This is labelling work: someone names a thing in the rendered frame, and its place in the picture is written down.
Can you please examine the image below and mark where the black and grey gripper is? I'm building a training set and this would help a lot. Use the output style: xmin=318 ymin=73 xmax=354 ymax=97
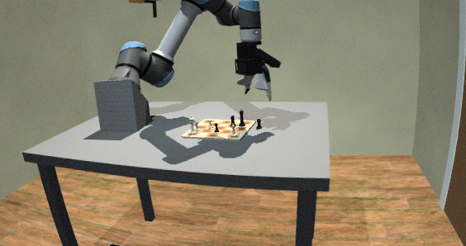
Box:
xmin=235 ymin=41 xmax=271 ymax=102

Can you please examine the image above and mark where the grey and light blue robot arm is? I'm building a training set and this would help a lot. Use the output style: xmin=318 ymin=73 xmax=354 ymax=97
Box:
xmin=108 ymin=0 xmax=262 ymax=90

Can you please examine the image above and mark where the brown and cream chessboard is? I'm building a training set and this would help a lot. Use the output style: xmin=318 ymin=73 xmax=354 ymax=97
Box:
xmin=182 ymin=119 xmax=256 ymax=141

